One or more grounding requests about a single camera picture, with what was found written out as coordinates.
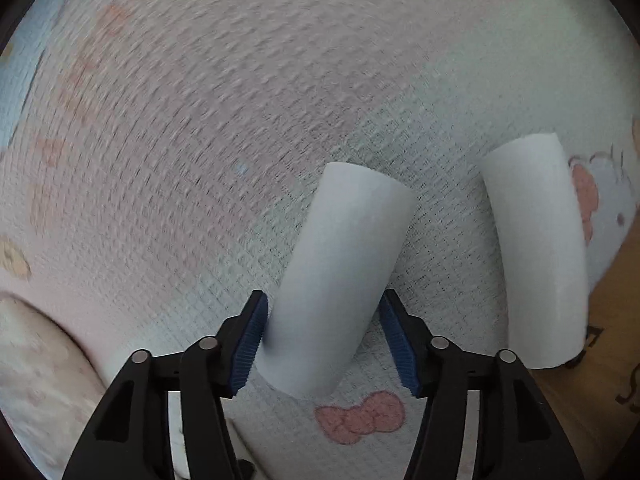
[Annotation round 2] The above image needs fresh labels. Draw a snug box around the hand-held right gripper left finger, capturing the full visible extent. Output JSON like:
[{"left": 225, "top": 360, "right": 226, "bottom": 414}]
[{"left": 61, "top": 290, "right": 269, "bottom": 480}]

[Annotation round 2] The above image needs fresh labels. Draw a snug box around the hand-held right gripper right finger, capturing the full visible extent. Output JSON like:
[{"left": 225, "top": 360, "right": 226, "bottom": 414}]
[{"left": 378, "top": 289, "right": 585, "bottom": 480}]

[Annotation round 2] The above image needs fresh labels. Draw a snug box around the beige pillow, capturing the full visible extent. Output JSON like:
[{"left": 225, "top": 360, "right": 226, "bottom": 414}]
[{"left": 0, "top": 292, "right": 107, "bottom": 477}]

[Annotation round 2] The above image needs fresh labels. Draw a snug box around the printed pink blanket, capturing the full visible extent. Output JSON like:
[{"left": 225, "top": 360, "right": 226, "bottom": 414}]
[{"left": 0, "top": 0, "right": 640, "bottom": 480}]

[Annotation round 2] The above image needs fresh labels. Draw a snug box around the white paper roll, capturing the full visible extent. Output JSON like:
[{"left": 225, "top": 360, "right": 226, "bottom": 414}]
[
  {"left": 256, "top": 162, "right": 417, "bottom": 401},
  {"left": 479, "top": 132, "right": 589, "bottom": 369}
]

